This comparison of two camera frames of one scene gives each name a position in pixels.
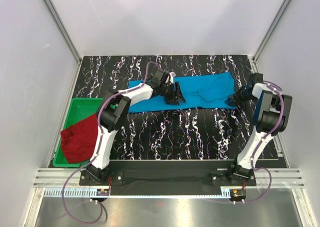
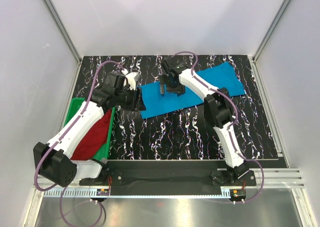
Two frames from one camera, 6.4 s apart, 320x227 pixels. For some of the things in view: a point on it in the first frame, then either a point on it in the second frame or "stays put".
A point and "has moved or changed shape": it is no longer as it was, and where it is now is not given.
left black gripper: [177, 95] to [137, 104]
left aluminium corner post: [49, 6] stays put
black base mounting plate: [166, 178] stays put
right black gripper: [235, 97] to [179, 92]
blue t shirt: [212, 91] has moved or changed shape
